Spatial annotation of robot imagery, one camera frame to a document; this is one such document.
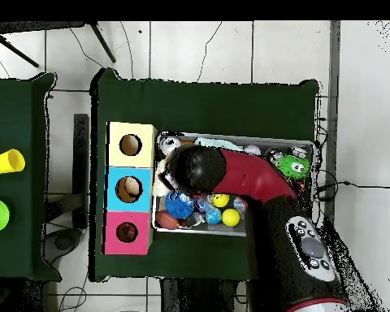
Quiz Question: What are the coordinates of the blue fuzzy toy with eyes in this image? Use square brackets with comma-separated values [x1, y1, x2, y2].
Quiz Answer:
[164, 189, 195, 219]

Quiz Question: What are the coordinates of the cream knit cloth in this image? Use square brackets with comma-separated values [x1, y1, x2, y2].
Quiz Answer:
[151, 158, 171, 198]

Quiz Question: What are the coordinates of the small tiger plush toy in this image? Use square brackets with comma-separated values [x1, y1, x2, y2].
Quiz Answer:
[120, 225, 137, 241]

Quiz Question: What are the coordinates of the shallow silver mesh bin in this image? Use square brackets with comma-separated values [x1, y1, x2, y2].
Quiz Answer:
[150, 130, 315, 241]

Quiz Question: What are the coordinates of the wooden box with three holes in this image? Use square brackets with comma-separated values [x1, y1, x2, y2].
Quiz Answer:
[101, 121, 158, 256]

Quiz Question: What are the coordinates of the mint green cloth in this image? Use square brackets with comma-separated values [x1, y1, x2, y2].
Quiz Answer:
[193, 136, 245, 153]

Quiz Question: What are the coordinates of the silver drink can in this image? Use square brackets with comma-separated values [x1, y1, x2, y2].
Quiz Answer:
[159, 135, 182, 156]

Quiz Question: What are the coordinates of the yellow smiley ball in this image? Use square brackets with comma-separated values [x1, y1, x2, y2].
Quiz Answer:
[211, 193, 231, 209]

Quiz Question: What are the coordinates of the brown toy football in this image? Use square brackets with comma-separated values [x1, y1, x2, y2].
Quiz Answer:
[155, 210, 180, 231]

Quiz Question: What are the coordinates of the green fuzzy toy with eyes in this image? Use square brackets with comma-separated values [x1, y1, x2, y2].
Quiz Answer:
[277, 154, 311, 180]

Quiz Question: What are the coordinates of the black upright board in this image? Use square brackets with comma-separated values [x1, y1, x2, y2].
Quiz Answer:
[72, 113, 90, 228]

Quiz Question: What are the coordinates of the dark grey floor base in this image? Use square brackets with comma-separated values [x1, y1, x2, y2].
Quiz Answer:
[43, 227, 83, 264]

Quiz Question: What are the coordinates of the dark green side tablecloth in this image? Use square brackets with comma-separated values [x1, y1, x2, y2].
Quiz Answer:
[0, 71, 63, 281]

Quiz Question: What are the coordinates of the yellow plastic object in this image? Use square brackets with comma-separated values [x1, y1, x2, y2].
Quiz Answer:
[0, 148, 26, 176]

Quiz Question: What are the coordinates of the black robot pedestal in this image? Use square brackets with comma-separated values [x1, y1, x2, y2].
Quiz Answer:
[160, 277, 248, 312]

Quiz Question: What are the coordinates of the black cable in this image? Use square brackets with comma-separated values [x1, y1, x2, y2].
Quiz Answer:
[315, 180, 390, 196]

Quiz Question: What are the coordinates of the black metal frame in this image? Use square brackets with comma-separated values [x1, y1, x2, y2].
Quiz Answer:
[0, 20, 117, 68]

